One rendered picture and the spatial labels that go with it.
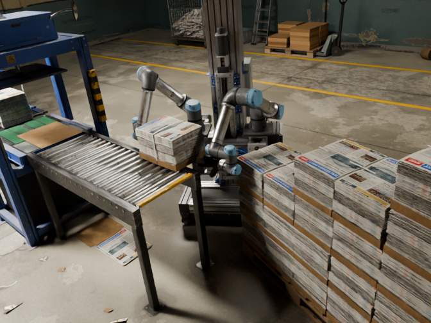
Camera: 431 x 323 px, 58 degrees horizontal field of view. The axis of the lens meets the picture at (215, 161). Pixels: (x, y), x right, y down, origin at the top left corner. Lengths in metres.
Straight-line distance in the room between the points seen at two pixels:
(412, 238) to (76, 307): 2.17
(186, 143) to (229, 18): 0.99
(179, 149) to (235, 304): 1.08
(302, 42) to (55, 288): 6.83
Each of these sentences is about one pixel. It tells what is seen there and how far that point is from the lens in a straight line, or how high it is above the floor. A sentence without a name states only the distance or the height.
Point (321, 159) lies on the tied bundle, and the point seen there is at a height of 1.06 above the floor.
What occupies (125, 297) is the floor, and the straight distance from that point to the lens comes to 2.91.
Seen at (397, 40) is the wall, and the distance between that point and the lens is 8.91.
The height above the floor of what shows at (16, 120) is 0.83.
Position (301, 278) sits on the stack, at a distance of 2.50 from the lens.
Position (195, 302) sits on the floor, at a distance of 2.76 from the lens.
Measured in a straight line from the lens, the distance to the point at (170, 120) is 2.77.
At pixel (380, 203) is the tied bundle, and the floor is 1.06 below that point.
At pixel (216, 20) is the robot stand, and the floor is 1.61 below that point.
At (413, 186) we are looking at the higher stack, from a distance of 1.64.
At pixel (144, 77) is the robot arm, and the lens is 2.88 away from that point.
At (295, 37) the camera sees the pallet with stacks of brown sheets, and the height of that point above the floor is 0.38.
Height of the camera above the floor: 2.03
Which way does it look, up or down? 28 degrees down
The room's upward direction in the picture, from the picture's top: 5 degrees counter-clockwise
